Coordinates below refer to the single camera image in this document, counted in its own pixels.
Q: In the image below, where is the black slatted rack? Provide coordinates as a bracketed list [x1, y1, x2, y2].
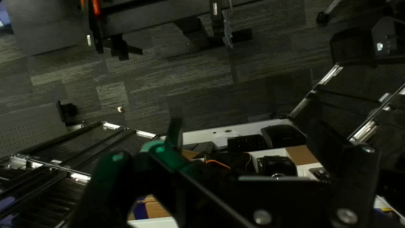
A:
[0, 120, 158, 228]

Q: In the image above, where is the black camera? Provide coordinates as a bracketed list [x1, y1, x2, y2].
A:
[329, 15, 405, 66]

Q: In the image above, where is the brown cardboard piece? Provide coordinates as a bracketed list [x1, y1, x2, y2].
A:
[284, 144, 320, 166]

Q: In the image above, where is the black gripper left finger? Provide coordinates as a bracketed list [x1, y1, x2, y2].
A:
[68, 149, 141, 228]

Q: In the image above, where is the black square box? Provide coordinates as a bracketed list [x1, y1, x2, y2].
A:
[255, 154, 298, 178]

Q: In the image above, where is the orange wire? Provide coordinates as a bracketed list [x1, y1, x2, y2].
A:
[203, 157, 232, 171]

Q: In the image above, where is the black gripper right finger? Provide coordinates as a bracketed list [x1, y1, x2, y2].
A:
[331, 142, 382, 228]

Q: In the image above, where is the black table frame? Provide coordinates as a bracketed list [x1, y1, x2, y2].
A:
[79, 0, 264, 61]

